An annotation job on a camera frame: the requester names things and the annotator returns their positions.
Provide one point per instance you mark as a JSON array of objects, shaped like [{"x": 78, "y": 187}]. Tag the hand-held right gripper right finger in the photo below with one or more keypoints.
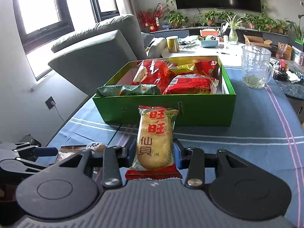
[{"x": 177, "y": 154}]

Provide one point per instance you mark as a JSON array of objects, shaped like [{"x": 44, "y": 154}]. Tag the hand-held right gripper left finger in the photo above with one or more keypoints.
[{"x": 131, "y": 152}]

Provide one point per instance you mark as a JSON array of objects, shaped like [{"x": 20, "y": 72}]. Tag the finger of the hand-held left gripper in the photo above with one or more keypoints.
[
  {"x": 46, "y": 151},
  {"x": 30, "y": 141}
]

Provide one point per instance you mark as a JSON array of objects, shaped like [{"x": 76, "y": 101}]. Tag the rice cracker snack packet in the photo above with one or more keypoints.
[{"x": 154, "y": 142}]

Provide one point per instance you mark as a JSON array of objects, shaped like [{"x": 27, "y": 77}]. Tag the clear brown snack packet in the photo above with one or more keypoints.
[{"x": 71, "y": 152}]

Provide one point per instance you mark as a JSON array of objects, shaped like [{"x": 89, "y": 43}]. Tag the green cardboard box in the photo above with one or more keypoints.
[{"x": 154, "y": 111}]

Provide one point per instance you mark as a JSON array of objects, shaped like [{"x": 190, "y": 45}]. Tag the brown and white snack packet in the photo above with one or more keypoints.
[{"x": 97, "y": 147}]

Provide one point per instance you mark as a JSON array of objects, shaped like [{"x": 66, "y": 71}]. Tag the blue striped tablecloth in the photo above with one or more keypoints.
[{"x": 237, "y": 147}]

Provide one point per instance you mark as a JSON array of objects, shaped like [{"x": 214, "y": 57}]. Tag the green snack packet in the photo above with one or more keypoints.
[{"x": 133, "y": 90}]

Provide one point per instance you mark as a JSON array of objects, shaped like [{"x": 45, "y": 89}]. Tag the red noodle snack packet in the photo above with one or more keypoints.
[{"x": 190, "y": 85}]

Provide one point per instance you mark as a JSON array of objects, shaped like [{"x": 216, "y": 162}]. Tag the large red snack packet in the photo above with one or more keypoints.
[{"x": 152, "y": 73}]

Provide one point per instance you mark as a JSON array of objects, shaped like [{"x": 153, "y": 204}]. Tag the yellow snack packet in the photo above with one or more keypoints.
[{"x": 182, "y": 68}]

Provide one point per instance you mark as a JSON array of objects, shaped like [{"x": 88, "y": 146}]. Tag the small red snack packet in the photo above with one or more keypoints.
[{"x": 207, "y": 68}]

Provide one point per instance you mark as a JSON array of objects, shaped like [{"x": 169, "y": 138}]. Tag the white round table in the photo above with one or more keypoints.
[{"x": 201, "y": 51}]

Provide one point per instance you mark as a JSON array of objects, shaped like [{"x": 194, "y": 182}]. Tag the grey sofa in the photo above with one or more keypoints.
[{"x": 95, "y": 52}]

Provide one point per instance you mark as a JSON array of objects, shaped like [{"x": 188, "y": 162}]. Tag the yellow can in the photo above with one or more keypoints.
[{"x": 173, "y": 44}]

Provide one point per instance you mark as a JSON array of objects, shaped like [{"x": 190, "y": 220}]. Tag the black pen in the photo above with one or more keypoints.
[{"x": 222, "y": 53}]

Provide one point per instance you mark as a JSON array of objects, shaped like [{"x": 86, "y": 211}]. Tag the blue plastic basket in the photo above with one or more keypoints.
[{"x": 208, "y": 43}]

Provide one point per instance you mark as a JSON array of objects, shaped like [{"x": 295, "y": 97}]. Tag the clear glass pitcher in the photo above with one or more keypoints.
[{"x": 255, "y": 66}]

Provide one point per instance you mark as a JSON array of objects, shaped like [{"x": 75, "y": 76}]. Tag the grey television cabinet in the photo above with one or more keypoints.
[{"x": 190, "y": 31}]

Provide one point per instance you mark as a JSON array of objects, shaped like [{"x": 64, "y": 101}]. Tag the white cup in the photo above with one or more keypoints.
[{"x": 225, "y": 38}]

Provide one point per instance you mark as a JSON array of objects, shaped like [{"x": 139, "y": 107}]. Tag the pink box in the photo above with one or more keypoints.
[{"x": 209, "y": 32}]

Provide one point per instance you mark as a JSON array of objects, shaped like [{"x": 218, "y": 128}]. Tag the dark marble round table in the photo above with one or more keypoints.
[{"x": 292, "y": 87}]

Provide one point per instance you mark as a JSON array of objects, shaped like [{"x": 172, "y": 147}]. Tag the spider plant in glass vase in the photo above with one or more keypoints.
[{"x": 233, "y": 32}]

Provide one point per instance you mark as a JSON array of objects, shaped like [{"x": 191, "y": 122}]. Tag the potted green plant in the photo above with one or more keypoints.
[
  {"x": 175, "y": 17},
  {"x": 281, "y": 26},
  {"x": 225, "y": 15},
  {"x": 211, "y": 16},
  {"x": 251, "y": 20},
  {"x": 268, "y": 23}
]

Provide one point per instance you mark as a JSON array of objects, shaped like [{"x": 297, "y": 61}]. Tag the red flower decoration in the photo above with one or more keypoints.
[{"x": 152, "y": 16}]

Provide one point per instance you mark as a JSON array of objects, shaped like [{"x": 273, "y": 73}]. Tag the open brown cardboard box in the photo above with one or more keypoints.
[{"x": 257, "y": 42}]

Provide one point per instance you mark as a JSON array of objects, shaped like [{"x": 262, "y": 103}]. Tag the small red item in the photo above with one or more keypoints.
[{"x": 283, "y": 63}]

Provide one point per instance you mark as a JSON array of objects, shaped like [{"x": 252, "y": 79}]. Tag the clear storage bin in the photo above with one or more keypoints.
[{"x": 298, "y": 55}]

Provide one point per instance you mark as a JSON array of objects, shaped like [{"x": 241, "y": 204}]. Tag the wall socket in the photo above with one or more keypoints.
[{"x": 50, "y": 103}]

